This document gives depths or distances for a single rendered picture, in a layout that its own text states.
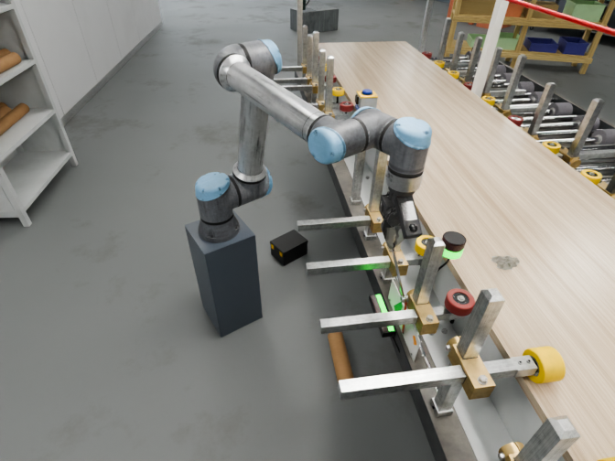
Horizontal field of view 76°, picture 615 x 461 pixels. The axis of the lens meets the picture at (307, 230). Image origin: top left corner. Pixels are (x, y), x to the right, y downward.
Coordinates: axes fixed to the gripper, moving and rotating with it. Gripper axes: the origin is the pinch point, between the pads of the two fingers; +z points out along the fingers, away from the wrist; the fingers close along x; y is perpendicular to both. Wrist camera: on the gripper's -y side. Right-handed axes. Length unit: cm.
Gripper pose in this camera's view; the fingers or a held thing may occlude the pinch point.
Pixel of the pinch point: (393, 247)
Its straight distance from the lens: 117.7
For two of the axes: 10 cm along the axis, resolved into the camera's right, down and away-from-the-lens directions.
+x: -9.9, 0.8, -1.2
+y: -1.4, -6.2, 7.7
